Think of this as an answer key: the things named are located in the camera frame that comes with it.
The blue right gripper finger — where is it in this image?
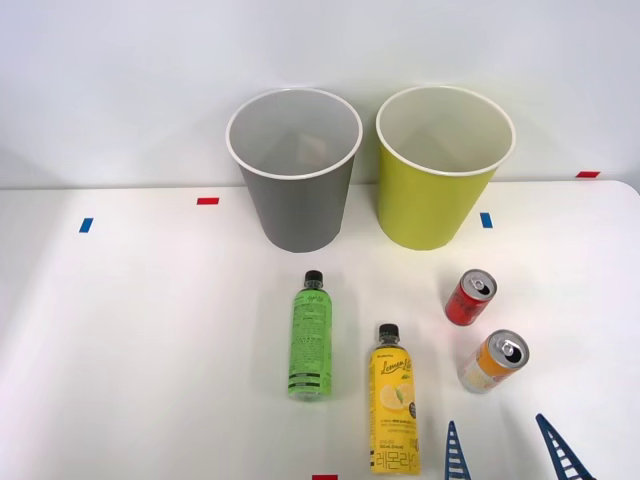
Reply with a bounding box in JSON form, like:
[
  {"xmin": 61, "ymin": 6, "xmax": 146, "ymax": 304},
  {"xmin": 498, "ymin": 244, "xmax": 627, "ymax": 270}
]
[
  {"xmin": 535, "ymin": 412, "xmax": 598, "ymax": 480},
  {"xmin": 443, "ymin": 419, "xmax": 473, "ymax": 480}
]

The orange drink can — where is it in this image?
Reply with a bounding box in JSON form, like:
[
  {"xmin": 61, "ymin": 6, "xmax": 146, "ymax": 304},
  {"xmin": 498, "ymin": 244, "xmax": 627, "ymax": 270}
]
[{"xmin": 458, "ymin": 328, "xmax": 532, "ymax": 395}]

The yellow label plastic bottle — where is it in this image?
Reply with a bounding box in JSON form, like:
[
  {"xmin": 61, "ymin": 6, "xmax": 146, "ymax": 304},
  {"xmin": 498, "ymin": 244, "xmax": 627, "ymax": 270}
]
[{"xmin": 368, "ymin": 322, "xmax": 424, "ymax": 477}]

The red drink can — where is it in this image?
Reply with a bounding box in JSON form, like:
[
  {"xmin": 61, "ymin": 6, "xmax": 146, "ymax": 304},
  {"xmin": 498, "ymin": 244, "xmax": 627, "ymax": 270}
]
[{"xmin": 444, "ymin": 268, "xmax": 499, "ymax": 327}]

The green label plastic bottle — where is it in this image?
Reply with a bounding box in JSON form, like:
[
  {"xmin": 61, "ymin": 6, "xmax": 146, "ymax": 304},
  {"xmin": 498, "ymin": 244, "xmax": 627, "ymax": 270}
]
[{"xmin": 287, "ymin": 269, "xmax": 335, "ymax": 403}]

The yellow-green plastic waste bin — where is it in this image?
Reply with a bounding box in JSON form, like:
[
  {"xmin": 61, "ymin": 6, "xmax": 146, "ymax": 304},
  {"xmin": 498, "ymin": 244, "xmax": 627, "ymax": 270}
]
[{"xmin": 375, "ymin": 85, "xmax": 517, "ymax": 252}]

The grey plastic waste bin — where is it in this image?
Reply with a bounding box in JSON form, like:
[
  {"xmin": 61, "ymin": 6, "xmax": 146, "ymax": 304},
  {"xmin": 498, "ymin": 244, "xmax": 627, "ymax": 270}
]
[{"xmin": 224, "ymin": 87, "xmax": 364, "ymax": 254}]

